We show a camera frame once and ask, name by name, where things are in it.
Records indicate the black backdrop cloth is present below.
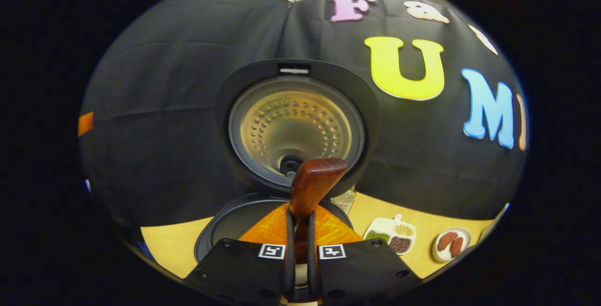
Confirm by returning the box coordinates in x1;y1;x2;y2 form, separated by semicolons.
79;0;529;227

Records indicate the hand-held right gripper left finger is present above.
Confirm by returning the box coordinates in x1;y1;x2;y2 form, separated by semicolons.
182;201;296;306

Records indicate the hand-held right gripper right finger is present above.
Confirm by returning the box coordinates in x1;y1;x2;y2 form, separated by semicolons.
306;201;423;306

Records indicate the white round plate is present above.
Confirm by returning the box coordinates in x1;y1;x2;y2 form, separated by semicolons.
431;227;472;263

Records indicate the brown wooden spoon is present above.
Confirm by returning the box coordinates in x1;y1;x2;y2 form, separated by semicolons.
289;158;349;264

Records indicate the white divided bean dish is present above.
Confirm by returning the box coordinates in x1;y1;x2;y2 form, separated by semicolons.
363;214;417;255

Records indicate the small clear glass bottle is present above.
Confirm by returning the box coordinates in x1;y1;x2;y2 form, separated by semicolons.
331;185;357;215

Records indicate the black silver rice cooker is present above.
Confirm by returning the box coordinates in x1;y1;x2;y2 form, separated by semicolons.
194;59;379;264

